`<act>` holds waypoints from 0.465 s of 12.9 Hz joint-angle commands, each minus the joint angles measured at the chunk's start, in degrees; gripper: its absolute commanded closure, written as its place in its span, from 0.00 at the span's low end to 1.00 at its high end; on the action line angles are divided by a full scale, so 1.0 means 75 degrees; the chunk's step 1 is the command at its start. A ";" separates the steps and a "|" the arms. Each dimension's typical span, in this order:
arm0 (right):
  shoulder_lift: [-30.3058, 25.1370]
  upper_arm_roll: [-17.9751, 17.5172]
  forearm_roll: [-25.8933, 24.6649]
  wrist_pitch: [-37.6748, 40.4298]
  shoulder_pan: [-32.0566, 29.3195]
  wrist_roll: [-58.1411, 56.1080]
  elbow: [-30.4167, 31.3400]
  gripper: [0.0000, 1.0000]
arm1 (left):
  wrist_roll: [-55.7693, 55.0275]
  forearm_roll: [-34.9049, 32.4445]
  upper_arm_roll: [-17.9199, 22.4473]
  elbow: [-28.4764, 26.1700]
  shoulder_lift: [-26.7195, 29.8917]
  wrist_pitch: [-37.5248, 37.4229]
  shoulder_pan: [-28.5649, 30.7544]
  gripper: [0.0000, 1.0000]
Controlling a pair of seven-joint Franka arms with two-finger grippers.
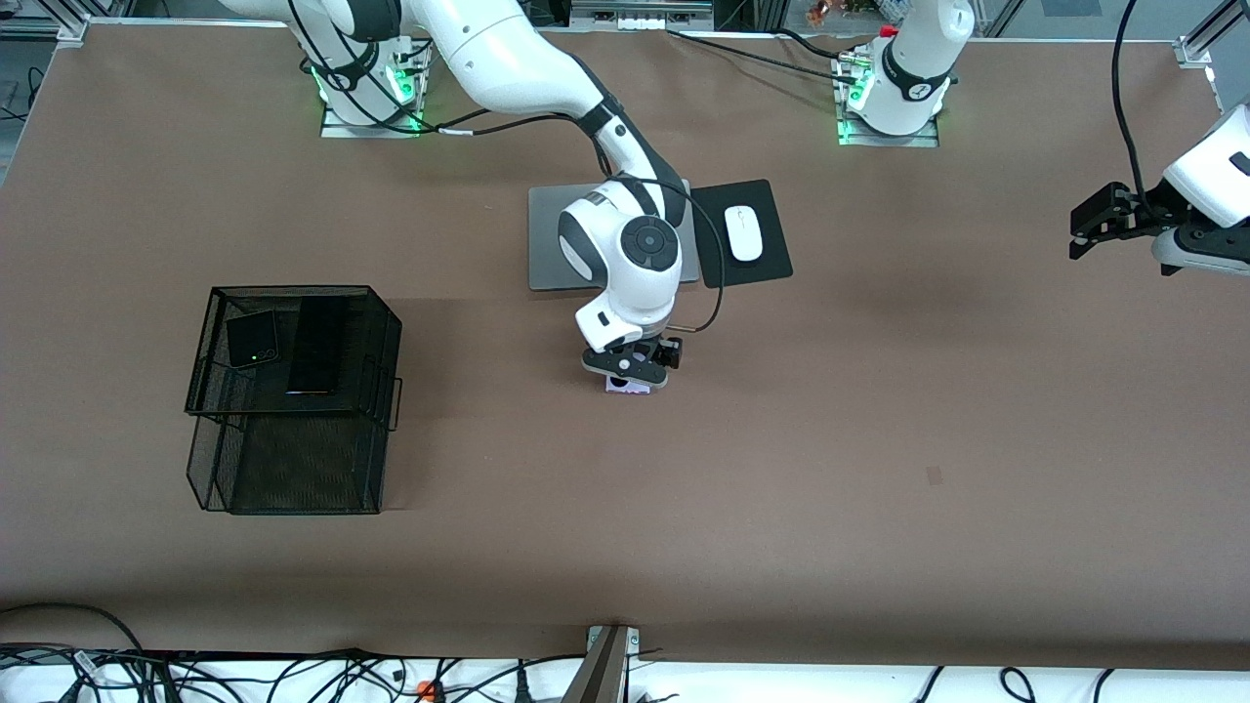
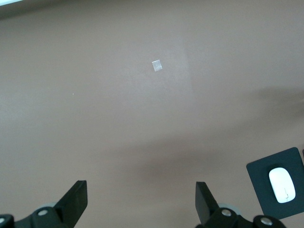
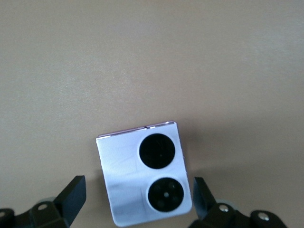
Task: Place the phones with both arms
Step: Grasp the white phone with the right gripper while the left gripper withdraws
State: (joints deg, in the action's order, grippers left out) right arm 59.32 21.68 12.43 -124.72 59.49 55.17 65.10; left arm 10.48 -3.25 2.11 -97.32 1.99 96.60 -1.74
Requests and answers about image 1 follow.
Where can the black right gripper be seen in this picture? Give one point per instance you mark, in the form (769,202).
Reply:
(669,351)

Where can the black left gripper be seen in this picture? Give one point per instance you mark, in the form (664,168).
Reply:
(1136,214)

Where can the lavender flip phone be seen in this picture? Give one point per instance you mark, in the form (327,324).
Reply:
(620,390)

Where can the long black slab phone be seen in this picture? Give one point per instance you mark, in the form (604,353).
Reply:
(314,347)

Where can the small black flip phone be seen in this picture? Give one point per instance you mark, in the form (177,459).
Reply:
(252,337)

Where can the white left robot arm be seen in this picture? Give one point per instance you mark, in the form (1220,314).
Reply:
(913,68)

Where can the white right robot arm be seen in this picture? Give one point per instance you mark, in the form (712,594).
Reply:
(508,68)

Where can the black mouse pad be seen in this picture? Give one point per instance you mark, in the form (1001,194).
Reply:
(771,264)

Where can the white computer mouse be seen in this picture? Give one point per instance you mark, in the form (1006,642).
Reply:
(742,234)

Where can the grey closed laptop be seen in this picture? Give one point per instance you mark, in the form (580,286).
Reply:
(547,210)

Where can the white power strip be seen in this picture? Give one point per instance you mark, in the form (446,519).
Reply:
(640,21)

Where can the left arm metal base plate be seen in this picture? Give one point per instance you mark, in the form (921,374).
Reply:
(928,143)

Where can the aluminium frame profile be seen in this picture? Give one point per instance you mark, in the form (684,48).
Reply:
(1196,49)
(68,26)

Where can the aluminium camera mount post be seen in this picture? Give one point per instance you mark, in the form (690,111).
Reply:
(601,674)

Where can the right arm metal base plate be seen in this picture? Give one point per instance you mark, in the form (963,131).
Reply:
(337,130)

